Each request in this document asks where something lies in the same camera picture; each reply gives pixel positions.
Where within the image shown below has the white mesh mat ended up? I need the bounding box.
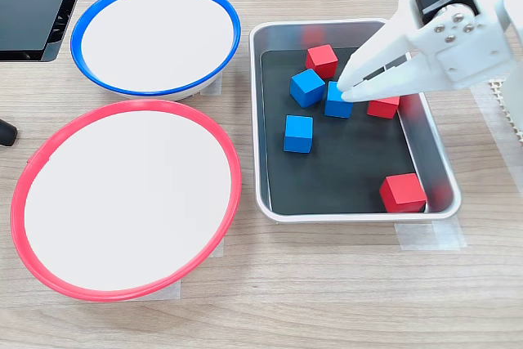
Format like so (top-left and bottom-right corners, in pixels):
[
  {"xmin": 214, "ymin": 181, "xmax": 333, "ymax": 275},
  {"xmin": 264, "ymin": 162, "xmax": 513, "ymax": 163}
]
[{"xmin": 488, "ymin": 78, "xmax": 523, "ymax": 141}]

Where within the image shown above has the blue-rimmed white dish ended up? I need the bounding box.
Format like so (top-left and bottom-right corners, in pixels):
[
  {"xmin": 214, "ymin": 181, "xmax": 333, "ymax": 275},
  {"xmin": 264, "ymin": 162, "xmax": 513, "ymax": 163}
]
[{"xmin": 69, "ymin": 0, "xmax": 242, "ymax": 101}]

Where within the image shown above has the translucent white sheet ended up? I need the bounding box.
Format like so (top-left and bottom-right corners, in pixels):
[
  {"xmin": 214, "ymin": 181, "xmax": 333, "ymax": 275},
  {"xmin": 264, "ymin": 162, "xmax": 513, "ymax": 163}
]
[{"xmin": 469, "ymin": 78, "xmax": 523, "ymax": 195}]

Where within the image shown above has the silver metal tray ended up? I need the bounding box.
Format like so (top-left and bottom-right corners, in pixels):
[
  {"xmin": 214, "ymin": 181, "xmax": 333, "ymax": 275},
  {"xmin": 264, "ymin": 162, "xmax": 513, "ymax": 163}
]
[{"xmin": 248, "ymin": 18, "xmax": 463, "ymax": 226}]

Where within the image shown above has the blue wooden cube block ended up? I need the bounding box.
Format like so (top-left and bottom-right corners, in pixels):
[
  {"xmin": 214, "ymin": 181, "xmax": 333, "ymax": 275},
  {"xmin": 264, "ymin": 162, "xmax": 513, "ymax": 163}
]
[
  {"xmin": 283, "ymin": 114, "xmax": 315, "ymax": 154},
  {"xmin": 289, "ymin": 68, "xmax": 327, "ymax": 109},
  {"xmin": 324, "ymin": 80, "xmax": 355, "ymax": 119}
]

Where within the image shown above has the black rounded object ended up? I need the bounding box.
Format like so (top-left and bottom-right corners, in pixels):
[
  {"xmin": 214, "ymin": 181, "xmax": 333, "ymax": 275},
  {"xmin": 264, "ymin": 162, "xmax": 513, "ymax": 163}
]
[{"xmin": 0, "ymin": 118, "xmax": 19, "ymax": 147}]

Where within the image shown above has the red wooden cube block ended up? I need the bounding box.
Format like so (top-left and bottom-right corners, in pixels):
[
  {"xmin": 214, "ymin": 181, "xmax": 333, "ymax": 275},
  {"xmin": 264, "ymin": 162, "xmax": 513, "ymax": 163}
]
[
  {"xmin": 366, "ymin": 95, "xmax": 401, "ymax": 120},
  {"xmin": 305, "ymin": 43, "xmax": 339, "ymax": 79},
  {"xmin": 378, "ymin": 172, "xmax": 428, "ymax": 214}
]

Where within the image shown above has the red-rimmed white dish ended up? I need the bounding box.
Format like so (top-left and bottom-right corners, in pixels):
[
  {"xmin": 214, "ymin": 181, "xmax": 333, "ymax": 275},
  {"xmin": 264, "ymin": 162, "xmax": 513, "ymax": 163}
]
[{"xmin": 10, "ymin": 98, "xmax": 243, "ymax": 303}]

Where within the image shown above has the black flat device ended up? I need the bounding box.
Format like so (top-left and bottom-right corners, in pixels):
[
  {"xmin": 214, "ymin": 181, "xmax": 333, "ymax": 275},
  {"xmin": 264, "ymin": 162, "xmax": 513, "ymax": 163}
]
[{"xmin": 0, "ymin": 0, "xmax": 94, "ymax": 63}]

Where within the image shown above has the black tray liner mat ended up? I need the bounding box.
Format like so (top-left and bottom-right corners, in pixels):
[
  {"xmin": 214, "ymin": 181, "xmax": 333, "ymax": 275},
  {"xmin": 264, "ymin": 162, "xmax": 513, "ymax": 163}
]
[{"xmin": 259, "ymin": 46, "xmax": 428, "ymax": 216}]

